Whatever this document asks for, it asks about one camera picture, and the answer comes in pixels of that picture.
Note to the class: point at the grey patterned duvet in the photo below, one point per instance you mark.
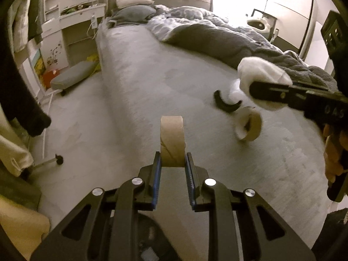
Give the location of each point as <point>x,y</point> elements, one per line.
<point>200,30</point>

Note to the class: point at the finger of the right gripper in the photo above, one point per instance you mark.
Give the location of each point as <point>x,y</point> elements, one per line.
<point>267,91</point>

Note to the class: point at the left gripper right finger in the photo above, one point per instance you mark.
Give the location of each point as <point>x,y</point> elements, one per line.
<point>242,225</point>

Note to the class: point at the black curved band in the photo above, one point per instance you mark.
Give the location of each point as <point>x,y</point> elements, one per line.
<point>224,106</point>

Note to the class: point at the grey bed with headboard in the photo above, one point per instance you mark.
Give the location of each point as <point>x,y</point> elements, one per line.
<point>146,79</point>

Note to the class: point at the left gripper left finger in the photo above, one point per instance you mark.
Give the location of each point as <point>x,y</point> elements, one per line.
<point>104,225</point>

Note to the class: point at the dark green hanging garment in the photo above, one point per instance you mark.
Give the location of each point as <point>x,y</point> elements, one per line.
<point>34,21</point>

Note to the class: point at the white appliance by window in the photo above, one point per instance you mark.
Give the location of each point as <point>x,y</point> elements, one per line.
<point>260,25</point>

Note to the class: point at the red bin on floor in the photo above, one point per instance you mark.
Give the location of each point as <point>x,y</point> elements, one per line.
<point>48,76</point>

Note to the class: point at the brown cardboard tape roll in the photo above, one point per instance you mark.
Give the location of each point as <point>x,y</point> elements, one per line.
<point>172,141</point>

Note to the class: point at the clothes rack wheeled base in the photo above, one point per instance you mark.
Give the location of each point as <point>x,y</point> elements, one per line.
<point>47,157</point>

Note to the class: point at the white pillow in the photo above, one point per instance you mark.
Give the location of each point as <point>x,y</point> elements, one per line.
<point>120,4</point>

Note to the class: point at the right hand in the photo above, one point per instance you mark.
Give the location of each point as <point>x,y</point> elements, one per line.
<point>333,149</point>

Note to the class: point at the beige hanging coat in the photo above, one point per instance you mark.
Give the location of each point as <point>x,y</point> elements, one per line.
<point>14,154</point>

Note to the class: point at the black hanging garment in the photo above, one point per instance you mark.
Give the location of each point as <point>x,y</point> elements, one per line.
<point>16,100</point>

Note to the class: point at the grey pillow on bed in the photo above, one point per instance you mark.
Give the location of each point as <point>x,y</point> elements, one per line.
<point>136,14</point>

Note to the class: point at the white vanity desk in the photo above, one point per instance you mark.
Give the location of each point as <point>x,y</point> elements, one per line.
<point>69,31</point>

